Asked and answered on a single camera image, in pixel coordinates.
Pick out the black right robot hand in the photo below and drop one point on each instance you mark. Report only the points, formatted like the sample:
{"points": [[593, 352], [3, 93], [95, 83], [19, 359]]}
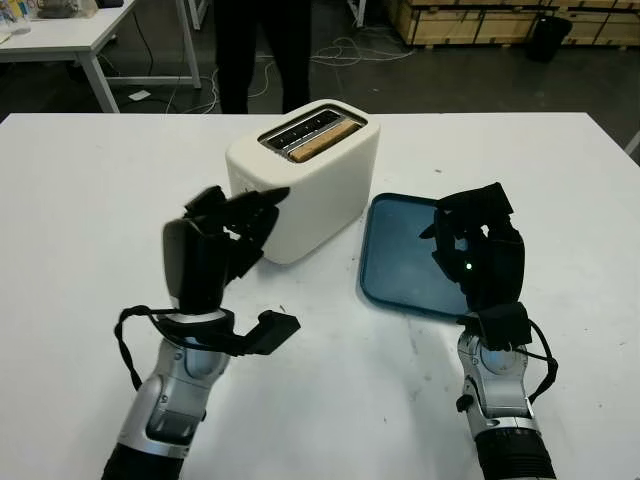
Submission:
{"points": [[495, 265]]}

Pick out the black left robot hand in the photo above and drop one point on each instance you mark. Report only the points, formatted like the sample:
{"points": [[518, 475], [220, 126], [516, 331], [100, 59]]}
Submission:
{"points": [[200, 260]]}

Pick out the white two-slot toaster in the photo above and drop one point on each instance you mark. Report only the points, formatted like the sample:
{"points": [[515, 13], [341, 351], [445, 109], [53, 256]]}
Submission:
{"points": [[320, 210]]}

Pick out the brown bread slice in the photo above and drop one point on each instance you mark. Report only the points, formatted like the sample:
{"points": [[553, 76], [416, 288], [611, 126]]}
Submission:
{"points": [[320, 145]]}

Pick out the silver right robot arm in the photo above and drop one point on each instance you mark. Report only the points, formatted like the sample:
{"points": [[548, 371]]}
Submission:
{"points": [[500, 400]]}

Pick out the teal plastic tray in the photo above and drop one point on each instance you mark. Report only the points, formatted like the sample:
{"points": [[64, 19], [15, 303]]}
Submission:
{"points": [[395, 250]]}

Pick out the white paper sheet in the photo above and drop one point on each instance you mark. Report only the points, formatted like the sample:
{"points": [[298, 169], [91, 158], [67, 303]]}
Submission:
{"points": [[139, 95]]}

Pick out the person in dark clothes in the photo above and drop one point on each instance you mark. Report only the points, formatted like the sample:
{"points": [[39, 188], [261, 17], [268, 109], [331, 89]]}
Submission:
{"points": [[235, 50]]}

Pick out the black waste bin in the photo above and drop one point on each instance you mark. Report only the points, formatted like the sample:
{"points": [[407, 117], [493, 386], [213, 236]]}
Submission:
{"points": [[550, 37]]}

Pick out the wooden crate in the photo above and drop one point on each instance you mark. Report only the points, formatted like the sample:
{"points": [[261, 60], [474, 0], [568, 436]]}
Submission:
{"points": [[475, 20]]}

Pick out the white desk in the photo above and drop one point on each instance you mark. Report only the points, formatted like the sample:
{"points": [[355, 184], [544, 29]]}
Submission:
{"points": [[65, 35]]}

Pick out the grey bag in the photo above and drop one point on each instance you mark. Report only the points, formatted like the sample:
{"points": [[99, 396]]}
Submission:
{"points": [[65, 9]]}

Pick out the clear container with label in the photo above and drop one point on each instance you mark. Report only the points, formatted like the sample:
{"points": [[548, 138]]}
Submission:
{"points": [[14, 17]]}

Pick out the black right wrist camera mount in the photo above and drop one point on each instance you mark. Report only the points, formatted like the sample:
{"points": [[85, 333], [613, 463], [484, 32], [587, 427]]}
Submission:
{"points": [[505, 325]]}

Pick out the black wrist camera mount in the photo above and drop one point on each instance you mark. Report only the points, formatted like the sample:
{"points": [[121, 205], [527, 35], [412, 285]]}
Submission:
{"points": [[275, 332], [505, 325]]}

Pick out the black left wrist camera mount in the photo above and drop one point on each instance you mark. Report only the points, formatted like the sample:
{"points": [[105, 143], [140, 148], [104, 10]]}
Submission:
{"points": [[275, 332]]}

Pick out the white metal frame legs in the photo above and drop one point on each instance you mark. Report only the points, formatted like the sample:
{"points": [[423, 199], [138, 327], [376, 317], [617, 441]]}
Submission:
{"points": [[357, 10]]}

